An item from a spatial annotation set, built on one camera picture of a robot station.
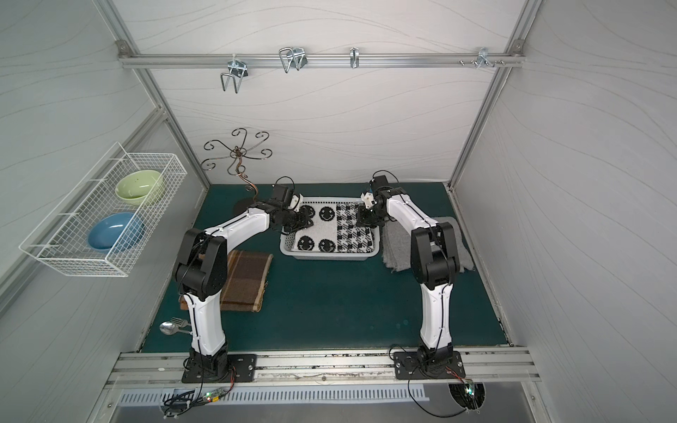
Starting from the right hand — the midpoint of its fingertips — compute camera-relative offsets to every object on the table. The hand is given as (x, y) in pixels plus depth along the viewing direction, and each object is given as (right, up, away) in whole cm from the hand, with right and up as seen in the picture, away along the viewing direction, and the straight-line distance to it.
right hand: (360, 221), depth 98 cm
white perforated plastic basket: (-2, -7, -7) cm, 10 cm away
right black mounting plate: (+12, -40, -24) cm, 48 cm away
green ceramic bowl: (-64, +11, -25) cm, 69 cm away
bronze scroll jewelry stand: (-43, +20, -8) cm, 48 cm away
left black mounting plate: (-35, -41, -24) cm, 59 cm away
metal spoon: (-59, -32, -19) cm, 70 cm away
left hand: (-17, 0, -2) cm, 17 cm away
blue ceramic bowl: (-64, -2, -32) cm, 72 cm away
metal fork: (-58, -31, -16) cm, 68 cm away
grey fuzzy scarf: (+14, -9, -2) cm, 17 cm away
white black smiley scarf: (-14, -5, -5) cm, 16 cm away
